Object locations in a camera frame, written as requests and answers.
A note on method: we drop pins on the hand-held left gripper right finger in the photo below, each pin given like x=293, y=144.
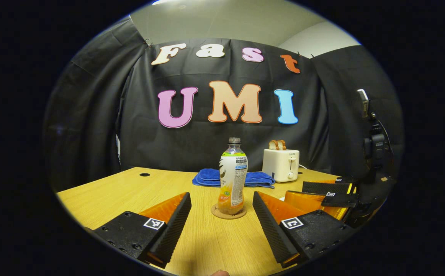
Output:
x=270, y=234

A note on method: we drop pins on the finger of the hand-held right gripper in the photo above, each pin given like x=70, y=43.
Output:
x=341, y=201
x=326, y=188

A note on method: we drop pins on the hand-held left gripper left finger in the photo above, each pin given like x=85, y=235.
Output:
x=174, y=230

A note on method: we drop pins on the round cork coaster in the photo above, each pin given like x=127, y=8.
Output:
x=228, y=215

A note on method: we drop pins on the clear water bottle orange drink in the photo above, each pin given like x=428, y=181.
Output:
x=233, y=176

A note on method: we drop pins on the white toaster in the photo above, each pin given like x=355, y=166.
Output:
x=280, y=165

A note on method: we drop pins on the toast slice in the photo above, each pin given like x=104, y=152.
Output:
x=282, y=145
x=273, y=145

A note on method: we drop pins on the blue towel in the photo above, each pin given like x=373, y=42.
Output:
x=207, y=177

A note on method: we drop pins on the black backdrop cloth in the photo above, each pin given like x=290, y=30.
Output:
x=192, y=142

